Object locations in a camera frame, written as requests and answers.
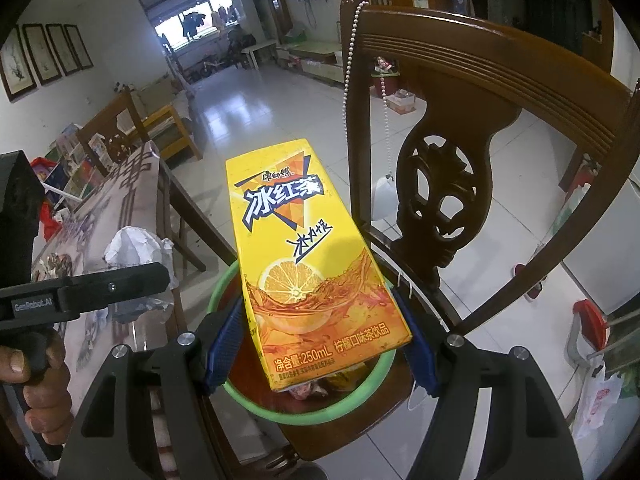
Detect printed paper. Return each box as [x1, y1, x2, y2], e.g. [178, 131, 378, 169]
[32, 252, 71, 281]

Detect newspaper ball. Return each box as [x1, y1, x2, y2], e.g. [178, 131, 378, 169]
[102, 226, 176, 323]

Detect small red bucket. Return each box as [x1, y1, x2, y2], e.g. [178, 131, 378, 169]
[369, 57, 402, 97]

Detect red cloth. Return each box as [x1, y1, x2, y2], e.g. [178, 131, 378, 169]
[30, 157, 63, 241]

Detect red plastic object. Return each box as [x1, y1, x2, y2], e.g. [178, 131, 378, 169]
[572, 300, 608, 351]

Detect white magazine rack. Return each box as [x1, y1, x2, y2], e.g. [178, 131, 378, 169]
[42, 125, 116, 201]

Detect carved wooden chair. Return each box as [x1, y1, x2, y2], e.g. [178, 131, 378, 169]
[75, 87, 151, 161]
[200, 0, 640, 466]

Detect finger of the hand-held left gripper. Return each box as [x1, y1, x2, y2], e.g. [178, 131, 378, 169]
[57, 261, 171, 322]

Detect low television cabinet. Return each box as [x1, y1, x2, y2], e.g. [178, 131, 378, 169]
[277, 35, 351, 86]

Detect dark hanging clothes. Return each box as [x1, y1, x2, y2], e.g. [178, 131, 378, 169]
[181, 10, 207, 38]

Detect white plastic bag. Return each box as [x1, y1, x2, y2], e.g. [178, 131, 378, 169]
[572, 360, 626, 443]

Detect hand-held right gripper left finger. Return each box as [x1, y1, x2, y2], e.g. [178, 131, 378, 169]
[55, 297, 251, 480]

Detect yellow tea carton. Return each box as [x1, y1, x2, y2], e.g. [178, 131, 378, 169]
[225, 137, 413, 393]

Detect white bead string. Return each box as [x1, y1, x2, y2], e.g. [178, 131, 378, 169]
[341, 1, 401, 221]

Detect tissue box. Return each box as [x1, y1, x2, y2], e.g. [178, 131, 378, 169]
[387, 91, 417, 113]

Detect wooden sofa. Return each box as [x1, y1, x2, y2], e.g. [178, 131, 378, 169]
[132, 72, 203, 161]

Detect red bin with green rim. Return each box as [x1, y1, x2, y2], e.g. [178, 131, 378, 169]
[206, 257, 401, 426]

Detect framed wall picture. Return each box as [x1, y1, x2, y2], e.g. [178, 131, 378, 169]
[46, 23, 81, 77]
[0, 27, 38, 103]
[22, 22, 63, 86]
[64, 24, 94, 71]

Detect person's left hand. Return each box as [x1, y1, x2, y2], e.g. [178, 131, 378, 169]
[0, 330, 72, 457]

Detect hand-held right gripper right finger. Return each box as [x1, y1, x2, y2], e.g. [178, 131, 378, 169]
[392, 287, 586, 480]

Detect small white table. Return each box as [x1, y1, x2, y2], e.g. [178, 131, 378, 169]
[240, 39, 278, 71]

